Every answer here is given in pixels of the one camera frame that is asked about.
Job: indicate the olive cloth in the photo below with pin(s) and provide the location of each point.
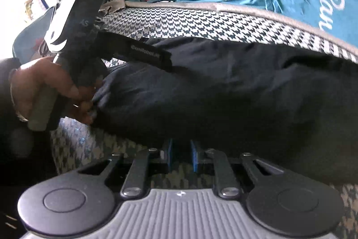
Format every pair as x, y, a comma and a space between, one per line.
114, 5

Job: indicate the person's left hand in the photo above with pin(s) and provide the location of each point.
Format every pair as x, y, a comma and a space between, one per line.
28, 79

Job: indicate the black pants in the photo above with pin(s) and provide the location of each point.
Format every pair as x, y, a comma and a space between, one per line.
223, 87

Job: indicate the person's left forearm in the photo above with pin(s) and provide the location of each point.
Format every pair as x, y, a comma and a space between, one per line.
5, 87

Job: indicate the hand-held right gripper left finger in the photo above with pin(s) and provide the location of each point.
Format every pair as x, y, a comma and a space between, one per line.
167, 156

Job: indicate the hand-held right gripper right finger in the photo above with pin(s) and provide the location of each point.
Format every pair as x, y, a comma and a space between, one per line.
195, 156

